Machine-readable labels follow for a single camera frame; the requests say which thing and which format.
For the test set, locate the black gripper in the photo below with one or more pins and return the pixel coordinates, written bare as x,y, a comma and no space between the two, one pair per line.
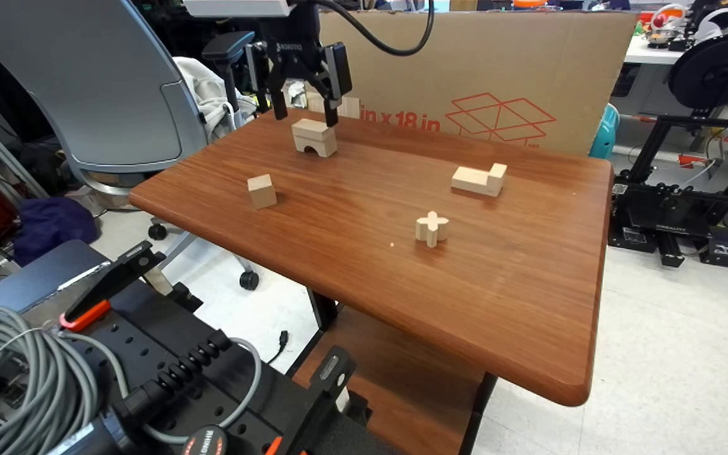
301,63

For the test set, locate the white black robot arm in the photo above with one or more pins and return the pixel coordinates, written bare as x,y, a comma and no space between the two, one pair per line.
303,22

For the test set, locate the wooden block with arch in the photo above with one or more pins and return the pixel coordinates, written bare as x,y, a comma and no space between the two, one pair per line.
303,145

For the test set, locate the notched wooden cube block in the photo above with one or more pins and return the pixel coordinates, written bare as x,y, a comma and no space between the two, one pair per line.
260,194

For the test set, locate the cross-shaped wooden block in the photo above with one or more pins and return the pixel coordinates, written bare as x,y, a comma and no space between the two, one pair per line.
431,228

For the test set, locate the L-shaped wooden block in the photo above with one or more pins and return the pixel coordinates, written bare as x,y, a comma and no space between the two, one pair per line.
469,181

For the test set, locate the white crumpled cloth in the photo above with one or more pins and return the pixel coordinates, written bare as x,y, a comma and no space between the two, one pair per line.
202,103

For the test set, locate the grey office chair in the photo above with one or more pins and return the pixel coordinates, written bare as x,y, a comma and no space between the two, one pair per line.
86,77

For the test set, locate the large brown cardboard sheet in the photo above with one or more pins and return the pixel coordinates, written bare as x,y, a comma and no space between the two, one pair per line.
532,59

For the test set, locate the blue bag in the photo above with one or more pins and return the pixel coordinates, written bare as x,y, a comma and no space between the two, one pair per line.
48,226

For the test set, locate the black power strip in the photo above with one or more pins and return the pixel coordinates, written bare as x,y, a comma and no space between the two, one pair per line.
171,363

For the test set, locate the brown wooden lower board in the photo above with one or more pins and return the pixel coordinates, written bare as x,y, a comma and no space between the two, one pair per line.
405,388

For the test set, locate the teal round object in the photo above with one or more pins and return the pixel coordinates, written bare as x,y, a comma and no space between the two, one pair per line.
608,130

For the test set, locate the white desk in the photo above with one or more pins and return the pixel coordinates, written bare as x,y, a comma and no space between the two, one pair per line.
655,53

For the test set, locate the black 3D printer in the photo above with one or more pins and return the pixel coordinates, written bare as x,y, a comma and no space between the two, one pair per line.
714,72

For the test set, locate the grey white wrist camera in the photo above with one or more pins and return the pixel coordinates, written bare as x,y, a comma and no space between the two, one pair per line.
238,7

